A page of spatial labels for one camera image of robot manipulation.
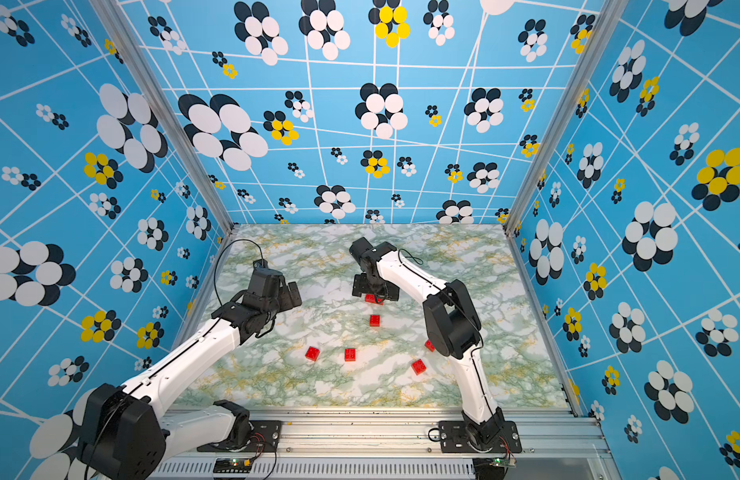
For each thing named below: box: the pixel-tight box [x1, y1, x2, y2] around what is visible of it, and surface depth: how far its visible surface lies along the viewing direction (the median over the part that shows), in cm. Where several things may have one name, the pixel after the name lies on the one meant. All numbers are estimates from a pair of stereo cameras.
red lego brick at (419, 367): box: [411, 358, 427, 376], surface depth 85 cm
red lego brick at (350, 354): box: [344, 348, 357, 362], surface depth 88 cm
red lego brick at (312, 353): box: [305, 346, 321, 362], surface depth 88 cm
